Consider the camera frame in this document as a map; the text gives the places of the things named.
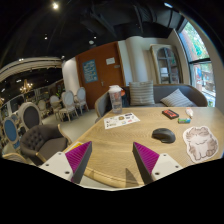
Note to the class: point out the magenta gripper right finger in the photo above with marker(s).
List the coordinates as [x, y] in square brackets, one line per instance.
[153, 166]

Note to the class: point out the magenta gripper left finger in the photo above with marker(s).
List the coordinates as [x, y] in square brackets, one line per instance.
[70, 165]

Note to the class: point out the black computer mouse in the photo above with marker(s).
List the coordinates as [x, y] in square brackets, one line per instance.
[164, 135]

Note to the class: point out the cat-shaped mouse pad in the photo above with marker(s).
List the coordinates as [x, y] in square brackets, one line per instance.
[201, 143]

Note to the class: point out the dark tufted armchair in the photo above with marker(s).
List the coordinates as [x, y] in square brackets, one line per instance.
[41, 142]

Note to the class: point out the white sticker sheet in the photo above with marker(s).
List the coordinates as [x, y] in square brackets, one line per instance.
[120, 120]

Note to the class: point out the black red small box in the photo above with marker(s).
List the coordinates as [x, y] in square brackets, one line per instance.
[170, 114]

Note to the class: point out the grey oval-back chair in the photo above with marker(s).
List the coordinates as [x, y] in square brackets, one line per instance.
[30, 115]

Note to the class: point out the white tube with red cap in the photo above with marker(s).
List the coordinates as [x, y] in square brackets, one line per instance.
[189, 112]

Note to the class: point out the white dining chair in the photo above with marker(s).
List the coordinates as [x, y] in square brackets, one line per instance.
[80, 99]
[69, 108]

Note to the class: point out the blue round-back chair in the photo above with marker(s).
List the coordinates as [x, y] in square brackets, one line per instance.
[11, 132]

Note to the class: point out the white dining chair right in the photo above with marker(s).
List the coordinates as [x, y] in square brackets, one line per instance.
[80, 99]

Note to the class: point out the grey striped pillow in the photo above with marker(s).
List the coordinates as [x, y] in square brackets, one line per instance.
[177, 99]

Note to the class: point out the striped cushion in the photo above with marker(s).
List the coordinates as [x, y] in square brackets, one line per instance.
[141, 93]

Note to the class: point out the grey sofa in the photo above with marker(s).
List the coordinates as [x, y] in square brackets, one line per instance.
[165, 95]

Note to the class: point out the clear plastic shaker bottle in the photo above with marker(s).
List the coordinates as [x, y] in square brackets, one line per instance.
[116, 99]

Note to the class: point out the chandelier lamp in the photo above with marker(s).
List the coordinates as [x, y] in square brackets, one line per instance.
[26, 87]

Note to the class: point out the blue poster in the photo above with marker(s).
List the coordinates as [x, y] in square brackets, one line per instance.
[90, 72]

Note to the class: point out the wooden glass cabinet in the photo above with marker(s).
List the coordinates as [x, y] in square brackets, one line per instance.
[167, 64]

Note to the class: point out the large window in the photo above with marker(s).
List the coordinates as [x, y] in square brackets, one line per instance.
[200, 65]

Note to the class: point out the brown wooden door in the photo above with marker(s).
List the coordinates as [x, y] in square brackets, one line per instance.
[107, 74]

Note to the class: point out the white paper notice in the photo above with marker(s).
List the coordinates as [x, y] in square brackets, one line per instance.
[110, 61]

